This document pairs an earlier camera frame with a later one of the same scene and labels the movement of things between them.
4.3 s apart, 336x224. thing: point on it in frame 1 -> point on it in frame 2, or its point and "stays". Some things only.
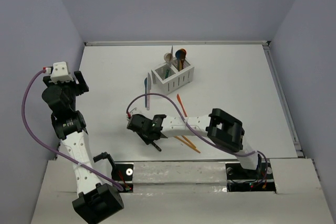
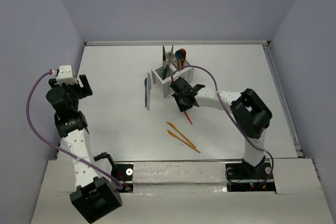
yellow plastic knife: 186,144 stays
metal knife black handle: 157,147 -> 164,63
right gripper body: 144,137 -> 182,105
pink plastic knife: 149,88 stays
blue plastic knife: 146,86 stays
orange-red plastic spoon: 184,54 stays
